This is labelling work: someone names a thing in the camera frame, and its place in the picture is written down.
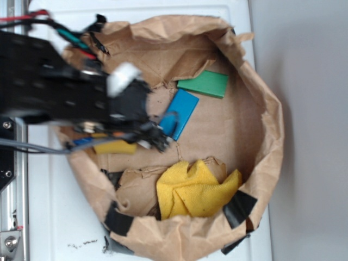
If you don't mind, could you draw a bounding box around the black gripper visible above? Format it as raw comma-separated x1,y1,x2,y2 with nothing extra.
62,62,179,152

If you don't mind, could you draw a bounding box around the blue rectangular block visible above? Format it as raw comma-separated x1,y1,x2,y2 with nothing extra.
166,89,199,141

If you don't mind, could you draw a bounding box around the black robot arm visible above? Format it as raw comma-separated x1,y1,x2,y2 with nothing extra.
1,32,172,152

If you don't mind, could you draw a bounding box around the green rectangular block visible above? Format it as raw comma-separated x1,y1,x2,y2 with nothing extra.
177,71,228,98

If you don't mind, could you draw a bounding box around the yellow sponge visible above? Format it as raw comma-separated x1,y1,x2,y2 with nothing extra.
94,140,137,154

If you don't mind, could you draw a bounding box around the yellow cloth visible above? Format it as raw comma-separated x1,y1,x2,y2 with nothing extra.
156,160,243,220

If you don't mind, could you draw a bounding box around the brown paper bag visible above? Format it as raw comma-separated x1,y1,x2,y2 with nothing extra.
67,15,284,260

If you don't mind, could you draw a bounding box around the white plastic tray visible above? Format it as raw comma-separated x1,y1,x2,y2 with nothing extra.
27,0,274,261

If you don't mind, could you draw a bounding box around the black mounting plate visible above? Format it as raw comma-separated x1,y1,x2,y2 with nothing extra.
1,116,16,192

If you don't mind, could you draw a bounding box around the red and black wire bundle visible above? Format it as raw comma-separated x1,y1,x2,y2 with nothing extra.
0,9,107,62

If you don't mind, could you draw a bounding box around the grey braided cable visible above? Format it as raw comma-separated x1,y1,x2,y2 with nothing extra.
0,137,117,156

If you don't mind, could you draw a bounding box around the metal frame rail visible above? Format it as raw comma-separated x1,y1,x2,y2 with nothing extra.
1,1,30,260

